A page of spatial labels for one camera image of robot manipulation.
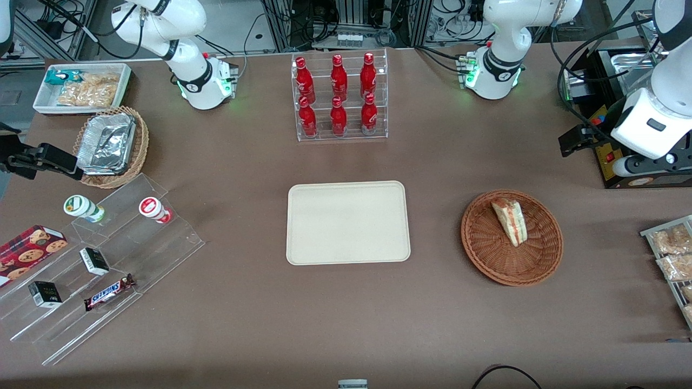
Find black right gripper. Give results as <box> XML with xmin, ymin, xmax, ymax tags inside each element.
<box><xmin>0</xmin><ymin>135</ymin><xmax>84</xmax><ymax>180</ymax></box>

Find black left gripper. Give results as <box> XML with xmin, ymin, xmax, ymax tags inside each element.
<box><xmin>558</xmin><ymin>99</ymin><xmax>628</xmax><ymax>158</ymax></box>

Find plastic sandwich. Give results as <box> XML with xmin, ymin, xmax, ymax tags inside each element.
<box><xmin>491</xmin><ymin>198</ymin><xmax>528</xmax><ymax>247</ymax></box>

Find light oval wicker basket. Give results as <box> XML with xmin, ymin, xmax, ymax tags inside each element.
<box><xmin>72</xmin><ymin>106</ymin><xmax>150</xmax><ymax>189</ymax></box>

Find tray of packaged snacks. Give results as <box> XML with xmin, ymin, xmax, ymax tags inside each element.
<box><xmin>640</xmin><ymin>215</ymin><xmax>692</xmax><ymax>331</ymax></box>

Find round brown wicker basket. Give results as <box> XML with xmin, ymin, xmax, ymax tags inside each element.
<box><xmin>461</xmin><ymin>190</ymin><xmax>564</xmax><ymax>286</ymax></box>

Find beige rectangular tray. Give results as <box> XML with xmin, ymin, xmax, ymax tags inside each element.
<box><xmin>287</xmin><ymin>181</ymin><xmax>411</xmax><ymax>266</ymax></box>

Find stacked aluminium foil trays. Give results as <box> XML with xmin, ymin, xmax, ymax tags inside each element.
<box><xmin>76</xmin><ymin>113</ymin><xmax>136</xmax><ymax>175</ymax></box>

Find green lid yogurt cup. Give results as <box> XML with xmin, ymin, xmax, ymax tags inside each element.
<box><xmin>63</xmin><ymin>195</ymin><xmax>105</xmax><ymax>224</ymax></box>

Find white rectangular bin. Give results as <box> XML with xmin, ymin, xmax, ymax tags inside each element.
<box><xmin>32</xmin><ymin>63</ymin><xmax>132</xmax><ymax>116</ymax></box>

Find black countertop appliance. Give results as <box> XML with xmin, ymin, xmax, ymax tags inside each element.
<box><xmin>562</xmin><ymin>46</ymin><xmax>692</xmax><ymax>189</ymax></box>

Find clear bag of chips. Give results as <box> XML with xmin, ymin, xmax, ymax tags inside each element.
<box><xmin>56</xmin><ymin>73</ymin><xmax>120</xmax><ymax>108</ymax></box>

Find teal snack packet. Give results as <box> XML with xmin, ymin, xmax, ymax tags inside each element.
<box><xmin>45</xmin><ymin>70</ymin><xmax>83</xmax><ymax>86</ymax></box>

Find red cookie box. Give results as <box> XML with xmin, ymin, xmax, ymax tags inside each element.
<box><xmin>0</xmin><ymin>225</ymin><xmax>69</xmax><ymax>287</ymax></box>

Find red lid yogurt cup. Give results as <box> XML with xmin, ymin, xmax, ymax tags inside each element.
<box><xmin>138</xmin><ymin>197</ymin><xmax>173</xmax><ymax>224</ymax></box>

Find small black carton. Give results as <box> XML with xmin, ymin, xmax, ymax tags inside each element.
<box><xmin>28</xmin><ymin>281</ymin><xmax>63</xmax><ymax>309</ymax></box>
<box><xmin>79</xmin><ymin>247</ymin><xmax>110</xmax><ymax>277</ymax></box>

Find clear bag of pastries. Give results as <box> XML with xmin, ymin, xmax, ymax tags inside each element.
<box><xmin>651</xmin><ymin>224</ymin><xmax>692</xmax><ymax>255</ymax></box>
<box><xmin>656</xmin><ymin>254</ymin><xmax>692</xmax><ymax>282</ymax></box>

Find clear acrylic stepped shelf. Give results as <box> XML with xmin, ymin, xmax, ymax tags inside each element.
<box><xmin>0</xmin><ymin>173</ymin><xmax>207</xmax><ymax>366</ymax></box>

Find Snickers chocolate bar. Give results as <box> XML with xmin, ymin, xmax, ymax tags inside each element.
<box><xmin>84</xmin><ymin>273</ymin><xmax>136</xmax><ymax>312</ymax></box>

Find red soda bottle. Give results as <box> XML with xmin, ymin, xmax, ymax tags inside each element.
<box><xmin>361</xmin><ymin>93</ymin><xmax>378</xmax><ymax>135</ymax></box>
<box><xmin>360</xmin><ymin>52</ymin><xmax>377</xmax><ymax>98</ymax></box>
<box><xmin>298</xmin><ymin>96</ymin><xmax>318</xmax><ymax>138</ymax></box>
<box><xmin>295</xmin><ymin>57</ymin><xmax>316</xmax><ymax>104</ymax></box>
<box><xmin>330</xmin><ymin>96</ymin><xmax>348</xmax><ymax>137</ymax></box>
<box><xmin>330</xmin><ymin>55</ymin><xmax>349</xmax><ymax>101</ymax></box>

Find clear acrylic bottle rack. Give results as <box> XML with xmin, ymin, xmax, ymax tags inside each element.
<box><xmin>291</xmin><ymin>49</ymin><xmax>389</xmax><ymax>142</ymax></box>

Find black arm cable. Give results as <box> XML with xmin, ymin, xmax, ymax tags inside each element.
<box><xmin>550</xmin><ymin>0</ymin><xmax>657</xmax><ymax>131</ymax></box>

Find black floor cable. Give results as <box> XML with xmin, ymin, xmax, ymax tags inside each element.
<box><xmin>471</xmin><ymin>365</ymin><xmax>543</xmax><ymax>389</ymax></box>

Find aluminium frame rack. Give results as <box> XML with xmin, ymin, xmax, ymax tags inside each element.
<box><xmin>262</xmin><ymin>0</ymin><xmax>434</xmax><ymax>51</ymax></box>

